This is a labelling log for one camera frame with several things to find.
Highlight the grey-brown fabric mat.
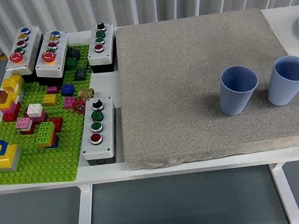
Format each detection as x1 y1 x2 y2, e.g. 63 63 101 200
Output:
101 0 299 176

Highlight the brass valve fitting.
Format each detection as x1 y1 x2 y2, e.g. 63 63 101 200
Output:
77 86 96 101

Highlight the blue ribbed cup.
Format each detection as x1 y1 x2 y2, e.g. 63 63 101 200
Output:
261 53 299 109
214 62 264 118

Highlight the yellow blue grey brick stack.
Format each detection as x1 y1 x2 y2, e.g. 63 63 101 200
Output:
0 136 25 174

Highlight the green orange blue brick stack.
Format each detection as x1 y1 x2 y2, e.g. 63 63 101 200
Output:
32 119 61 152

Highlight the magenta brick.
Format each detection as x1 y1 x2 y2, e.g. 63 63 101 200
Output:
45 84 60 95
62 95 78 109

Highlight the pink white red brick stack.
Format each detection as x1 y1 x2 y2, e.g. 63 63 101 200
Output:
14 115 37 137

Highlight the dark grey curved brick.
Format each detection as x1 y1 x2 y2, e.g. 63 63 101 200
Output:
66 46 82 61

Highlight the five-button control box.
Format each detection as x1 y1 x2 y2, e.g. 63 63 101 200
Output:
0 24 51 86
29 28 77 90

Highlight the yellow brown red brick tower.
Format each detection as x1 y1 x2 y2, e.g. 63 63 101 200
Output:
0 72 31 124

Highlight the four-button control box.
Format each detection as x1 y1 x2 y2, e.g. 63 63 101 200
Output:
82 20 122 76
73 94 125 169

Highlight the white table leg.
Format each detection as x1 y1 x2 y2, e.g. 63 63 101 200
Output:
66 183 99 224
268 160 299 224

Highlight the dark green brick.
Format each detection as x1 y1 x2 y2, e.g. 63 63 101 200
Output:
63 56 80 72

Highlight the green studded baseplate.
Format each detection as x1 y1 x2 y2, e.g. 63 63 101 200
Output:
0 43 112 195

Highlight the red valve handwheel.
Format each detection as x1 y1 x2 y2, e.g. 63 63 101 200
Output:
72 98 89 115

